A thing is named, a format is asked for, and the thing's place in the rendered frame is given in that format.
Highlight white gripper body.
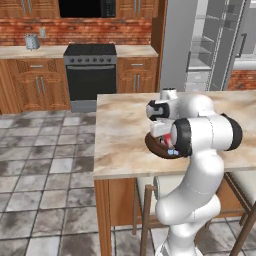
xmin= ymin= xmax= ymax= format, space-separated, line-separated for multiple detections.
xmin=149 ymin=120 xmax=175 ymax=138

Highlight dark brown bowl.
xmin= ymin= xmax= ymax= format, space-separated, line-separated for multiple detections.
xmin=144 ymin=130 xmax=190 ymax=160

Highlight grey fridge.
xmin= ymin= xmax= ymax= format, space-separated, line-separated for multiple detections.
xmin=159 ymin=0 xmax=256 ymax=93

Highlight grey fridge door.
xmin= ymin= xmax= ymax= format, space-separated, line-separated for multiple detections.
xmin=209 ymin=0 xmax=250 ymax=92

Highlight red cylinder item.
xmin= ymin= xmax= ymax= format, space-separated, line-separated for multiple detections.
xmin=164 ymin=132 xmax=177 ymax=150

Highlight wooden base cupboards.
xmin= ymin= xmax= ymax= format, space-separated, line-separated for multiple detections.
xmin=0 ymin=57 xmax=72 ymax=115
xmin=116 ymin=56 xmax=160 ymax=95

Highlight tall wooden side panel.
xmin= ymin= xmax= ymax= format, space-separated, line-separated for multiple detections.
xmin=150 ymin=0 xmax=169 ymax=92

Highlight black oven range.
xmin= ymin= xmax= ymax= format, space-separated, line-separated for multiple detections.
xmin=62 ymin=43 xmax=119 ymax=113

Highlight wooden stool white cushion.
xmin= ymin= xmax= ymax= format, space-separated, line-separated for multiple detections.
xmin=131 ymin=175 xmax=188 ymax=256
xmin=204 ymin=170 xmax=256 ymax=256

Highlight black microwave oven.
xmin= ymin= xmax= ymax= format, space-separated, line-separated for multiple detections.
xmin=58 ymin=0 xmax=117 ymax=19

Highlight dark fridge door handle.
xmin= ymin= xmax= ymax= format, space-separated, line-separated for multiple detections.
xmin=237 ymin=32 xmax=248 ymax=59

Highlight wooden wall cupboards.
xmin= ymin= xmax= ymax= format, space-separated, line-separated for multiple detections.
xmin=115 ymin=0 xmax=160 ymax=20
xmin=0 ymin=0 xmax=61 ymax=20

